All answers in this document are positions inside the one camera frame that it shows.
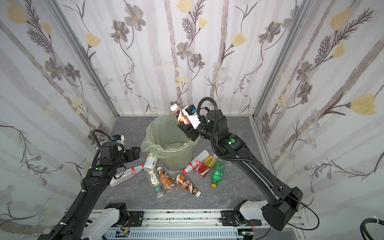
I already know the brown milk-tea bottle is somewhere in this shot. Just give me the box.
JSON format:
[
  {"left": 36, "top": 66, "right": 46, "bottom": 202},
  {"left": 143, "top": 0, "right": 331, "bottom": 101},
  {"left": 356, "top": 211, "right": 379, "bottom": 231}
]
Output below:
[{"left": 170, "top": 104, "right": 191, "bottom": 125}]

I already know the clear water bottle red cap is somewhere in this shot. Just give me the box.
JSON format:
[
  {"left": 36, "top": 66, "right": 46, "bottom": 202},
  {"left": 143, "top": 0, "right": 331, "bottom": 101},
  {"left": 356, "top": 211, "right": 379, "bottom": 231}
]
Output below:
[{"left": 110, "top": 165, "right": 144, "bottom": 187}]

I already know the green soda bottle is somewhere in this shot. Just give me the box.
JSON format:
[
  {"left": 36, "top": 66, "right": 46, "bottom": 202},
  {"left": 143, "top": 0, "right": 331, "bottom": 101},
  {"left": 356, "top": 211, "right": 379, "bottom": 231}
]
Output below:
[{"left": 211, "top": 163, "right": 226, "bottom": 189}]

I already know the clear square plastic bottle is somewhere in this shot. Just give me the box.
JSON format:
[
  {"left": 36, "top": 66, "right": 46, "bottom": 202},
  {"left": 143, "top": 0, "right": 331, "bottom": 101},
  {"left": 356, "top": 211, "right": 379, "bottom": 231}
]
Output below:
[{"left": 163, "top": 142, "right": 187, "bottom": 152}]

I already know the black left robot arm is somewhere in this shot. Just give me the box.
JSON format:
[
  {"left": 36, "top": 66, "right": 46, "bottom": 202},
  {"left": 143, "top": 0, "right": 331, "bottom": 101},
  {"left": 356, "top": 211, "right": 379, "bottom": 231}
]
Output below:
[{"left": 39, "top": 130, "right": 141, "bottom": 240}]

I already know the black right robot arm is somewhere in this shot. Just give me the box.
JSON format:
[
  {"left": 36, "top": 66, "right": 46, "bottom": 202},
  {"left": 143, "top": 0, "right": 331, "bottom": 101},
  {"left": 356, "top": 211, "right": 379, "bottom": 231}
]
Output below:
[{"left": 170, "top": 97, "right": 303, "bottom": 231}]

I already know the green plastic bin liner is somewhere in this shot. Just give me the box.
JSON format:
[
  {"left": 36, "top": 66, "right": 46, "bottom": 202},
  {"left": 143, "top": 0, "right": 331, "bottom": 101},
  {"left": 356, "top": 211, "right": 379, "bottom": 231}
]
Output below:
[{"left": 141, "top": 113, "right": 200, "bottom": 159}]

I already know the white bottle yellow arrow label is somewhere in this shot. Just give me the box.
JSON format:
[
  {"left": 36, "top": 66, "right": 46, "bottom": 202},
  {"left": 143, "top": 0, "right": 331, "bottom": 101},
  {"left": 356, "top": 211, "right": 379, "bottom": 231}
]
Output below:
[{"left": 143, "top": 153, "right": 158, "bottom": 172}]

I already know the white bottle red label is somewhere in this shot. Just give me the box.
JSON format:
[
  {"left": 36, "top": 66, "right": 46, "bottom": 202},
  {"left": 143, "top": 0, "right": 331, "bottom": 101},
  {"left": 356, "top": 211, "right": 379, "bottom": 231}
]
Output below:
[{"left": 182, "top": 150, "right": 210, "bottom": 175}]

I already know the red yellow juice bottle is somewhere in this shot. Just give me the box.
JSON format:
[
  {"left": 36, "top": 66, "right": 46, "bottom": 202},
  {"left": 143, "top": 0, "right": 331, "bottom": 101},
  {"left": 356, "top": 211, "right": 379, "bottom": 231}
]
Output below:
[{"left": 196, "top": 155, "right": 217, "bottom": 179}]

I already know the small clear cream-label bottle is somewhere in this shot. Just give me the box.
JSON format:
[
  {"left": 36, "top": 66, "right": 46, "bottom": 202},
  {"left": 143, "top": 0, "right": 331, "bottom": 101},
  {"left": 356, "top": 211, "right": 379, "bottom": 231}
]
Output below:
[{"left": 148, "top": 170, "right": 160, "bottom": 187}]

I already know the small green-label clear bottle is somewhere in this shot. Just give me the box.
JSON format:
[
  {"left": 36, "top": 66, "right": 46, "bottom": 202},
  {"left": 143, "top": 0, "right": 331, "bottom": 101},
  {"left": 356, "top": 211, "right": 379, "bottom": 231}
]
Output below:
[{"left": 154, "top": 186, "right": 165, "bottom": 198}]

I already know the brown tea bottle left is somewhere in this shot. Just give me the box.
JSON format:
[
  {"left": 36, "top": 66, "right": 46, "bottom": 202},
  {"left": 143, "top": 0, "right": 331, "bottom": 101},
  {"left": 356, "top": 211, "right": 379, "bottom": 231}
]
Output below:
[{"left": 157, "top": 167, "right": 175, "bottom": 193}]

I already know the brown coffee bottle centre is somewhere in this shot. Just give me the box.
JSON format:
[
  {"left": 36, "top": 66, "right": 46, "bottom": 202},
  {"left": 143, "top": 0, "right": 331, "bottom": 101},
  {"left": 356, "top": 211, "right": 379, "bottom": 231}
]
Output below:
[{"left": 175, "top": 174, "right": 201, "bottom": 198}]

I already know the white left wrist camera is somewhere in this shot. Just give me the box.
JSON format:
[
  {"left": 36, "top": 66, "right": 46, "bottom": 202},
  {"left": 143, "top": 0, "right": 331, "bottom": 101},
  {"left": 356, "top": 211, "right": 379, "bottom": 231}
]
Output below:
[{"left": 112, "top": 135, "right": 125, "bottom": 145}]

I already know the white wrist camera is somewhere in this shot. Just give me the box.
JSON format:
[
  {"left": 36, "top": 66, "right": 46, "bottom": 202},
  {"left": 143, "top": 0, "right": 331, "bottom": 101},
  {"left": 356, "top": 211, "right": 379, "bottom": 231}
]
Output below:
[
  {"left": 112, "top": 135, "right": 125, "bottom": 145},
  {"left": 182, "top": 105, "right": 201, "bottom": 129}
]

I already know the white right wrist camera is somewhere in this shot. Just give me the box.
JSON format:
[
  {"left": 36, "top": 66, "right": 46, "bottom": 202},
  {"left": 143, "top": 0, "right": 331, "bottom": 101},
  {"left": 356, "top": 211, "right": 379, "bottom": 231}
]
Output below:
[{"left": 182, "top": 105, "right": 201, "bottom": 129}]

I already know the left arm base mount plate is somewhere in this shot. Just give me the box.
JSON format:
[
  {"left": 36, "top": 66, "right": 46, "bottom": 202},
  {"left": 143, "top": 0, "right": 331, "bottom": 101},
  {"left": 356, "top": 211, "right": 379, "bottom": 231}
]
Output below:
[{"left": 121, "top": 211, "right": 144, "bottom": 228}]

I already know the white slotted cable duct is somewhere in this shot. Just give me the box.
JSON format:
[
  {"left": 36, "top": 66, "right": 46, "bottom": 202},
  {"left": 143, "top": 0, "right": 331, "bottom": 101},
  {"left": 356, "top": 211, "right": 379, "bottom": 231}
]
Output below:
[{"left": 104, "top": 229, "right": 244, "bottom": 240}]

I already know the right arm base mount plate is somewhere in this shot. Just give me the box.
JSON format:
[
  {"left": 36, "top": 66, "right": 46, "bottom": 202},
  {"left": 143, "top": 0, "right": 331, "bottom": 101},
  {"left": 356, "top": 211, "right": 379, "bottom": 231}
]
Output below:
[{"left": 219, "top": 210, "right": 241, "bottom": 227}]

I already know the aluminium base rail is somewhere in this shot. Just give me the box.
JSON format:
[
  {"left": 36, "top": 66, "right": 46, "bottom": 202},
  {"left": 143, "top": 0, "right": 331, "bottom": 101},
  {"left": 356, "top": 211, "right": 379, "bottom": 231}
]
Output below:
[{"left": 88, "top": 209, "right": 308, "bottom": 240}]

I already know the black cable far right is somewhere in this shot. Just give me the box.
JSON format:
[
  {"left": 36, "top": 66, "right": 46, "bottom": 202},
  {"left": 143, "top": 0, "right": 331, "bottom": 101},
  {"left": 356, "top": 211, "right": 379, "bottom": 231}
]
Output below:
[{"left": 359, "top": 216, "right": 384, "bottom": 240}]

